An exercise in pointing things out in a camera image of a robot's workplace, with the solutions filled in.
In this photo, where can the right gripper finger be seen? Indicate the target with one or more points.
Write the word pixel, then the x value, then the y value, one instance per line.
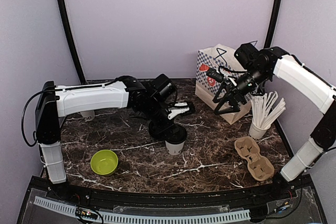
pixel 220 92
pixel 233 106

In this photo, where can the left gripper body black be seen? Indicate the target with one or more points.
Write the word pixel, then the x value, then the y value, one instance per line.
pixel 154 109

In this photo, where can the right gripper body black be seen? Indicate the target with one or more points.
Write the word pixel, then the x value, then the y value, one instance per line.
pixel 232 89

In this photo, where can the white paper coffee cup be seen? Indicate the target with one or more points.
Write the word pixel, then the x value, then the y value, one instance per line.
pixel 173 148

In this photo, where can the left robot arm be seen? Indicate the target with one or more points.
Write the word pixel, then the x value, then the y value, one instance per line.
pixel 124 92

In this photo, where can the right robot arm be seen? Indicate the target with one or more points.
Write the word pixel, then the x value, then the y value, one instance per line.
pixel 261 66

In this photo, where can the patterned paper takeout bag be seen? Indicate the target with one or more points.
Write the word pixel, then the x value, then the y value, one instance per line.
pixel 212 58

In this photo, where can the stack of black lids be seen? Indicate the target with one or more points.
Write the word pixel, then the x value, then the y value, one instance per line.
pixel 154 131

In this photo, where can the bundle of white wrapped straws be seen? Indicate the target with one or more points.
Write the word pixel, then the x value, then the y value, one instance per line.
pixel 262 108

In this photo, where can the stack of white paper cups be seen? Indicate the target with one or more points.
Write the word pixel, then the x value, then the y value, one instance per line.
pixel 88 115

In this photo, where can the brown cardboard cup carrier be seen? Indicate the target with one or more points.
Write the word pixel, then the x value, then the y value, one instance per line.
pixel 259 166

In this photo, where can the green bowl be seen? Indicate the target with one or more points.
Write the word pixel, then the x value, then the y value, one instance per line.
pixel 104 162

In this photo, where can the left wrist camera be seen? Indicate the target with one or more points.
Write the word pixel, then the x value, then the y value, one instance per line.
pixel 164 86

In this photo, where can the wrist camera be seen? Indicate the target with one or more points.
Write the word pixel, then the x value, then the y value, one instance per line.
pixel 164 86
pixel 246 54

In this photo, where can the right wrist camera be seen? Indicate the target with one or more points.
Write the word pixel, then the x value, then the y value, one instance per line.
pixel 246 54

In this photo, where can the black front rail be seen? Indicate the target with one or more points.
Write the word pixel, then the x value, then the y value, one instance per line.
pixel 254 197

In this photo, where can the white slotted cable duct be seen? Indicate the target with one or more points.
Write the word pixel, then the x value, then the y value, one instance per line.
pixel 90 216

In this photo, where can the right black corner post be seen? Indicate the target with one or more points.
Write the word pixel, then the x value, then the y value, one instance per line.
pixel 272 23

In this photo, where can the black corner post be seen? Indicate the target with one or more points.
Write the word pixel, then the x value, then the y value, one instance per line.
pixel 70 40
pixel 272 23

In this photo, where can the left black corner post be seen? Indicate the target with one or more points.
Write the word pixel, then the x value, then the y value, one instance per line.
pixel 70 40

